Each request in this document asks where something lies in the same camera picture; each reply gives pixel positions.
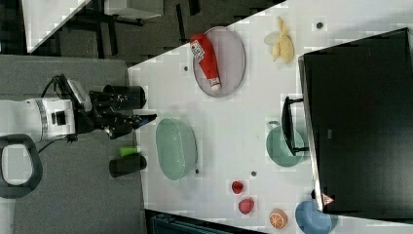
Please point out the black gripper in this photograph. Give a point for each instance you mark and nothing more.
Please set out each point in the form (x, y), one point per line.
(104, 111)

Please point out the green plastic strainer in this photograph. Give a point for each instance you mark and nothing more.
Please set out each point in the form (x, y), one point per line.
(176, 147)

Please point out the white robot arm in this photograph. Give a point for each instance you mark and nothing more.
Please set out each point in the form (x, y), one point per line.
(25, 123)

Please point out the black cylinder with green tip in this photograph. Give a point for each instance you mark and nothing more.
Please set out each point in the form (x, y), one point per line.
(130, 161)

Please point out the red ketchup bottle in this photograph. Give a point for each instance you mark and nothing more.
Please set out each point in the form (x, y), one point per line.
(204, 55)

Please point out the dark teal crate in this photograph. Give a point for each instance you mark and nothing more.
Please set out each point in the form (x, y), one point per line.
(167, 224)

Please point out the grey round plate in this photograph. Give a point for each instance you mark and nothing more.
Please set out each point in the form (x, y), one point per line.
(230, 56)

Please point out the small red fruit toy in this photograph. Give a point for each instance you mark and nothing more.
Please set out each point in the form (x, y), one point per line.
(237, 187)

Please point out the red strawberry toy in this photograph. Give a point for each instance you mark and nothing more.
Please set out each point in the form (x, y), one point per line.
(246, 206)

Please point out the white side table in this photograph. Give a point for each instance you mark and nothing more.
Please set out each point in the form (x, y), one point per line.
(42, 18)

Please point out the green mug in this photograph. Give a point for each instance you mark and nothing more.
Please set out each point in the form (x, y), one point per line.
(277, 148)

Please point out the yellow peeled banana toy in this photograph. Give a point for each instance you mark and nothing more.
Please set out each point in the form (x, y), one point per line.
(281, 43)

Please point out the orange slice toy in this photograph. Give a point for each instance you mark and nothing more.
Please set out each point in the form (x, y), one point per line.
(278, 219)

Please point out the blue bowl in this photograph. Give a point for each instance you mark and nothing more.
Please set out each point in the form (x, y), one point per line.
(310, 220)

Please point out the black toaster oven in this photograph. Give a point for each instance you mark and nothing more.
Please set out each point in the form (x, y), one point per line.
(357, 100)

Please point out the black cylinder post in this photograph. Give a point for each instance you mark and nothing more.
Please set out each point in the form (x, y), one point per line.
(127, 97)

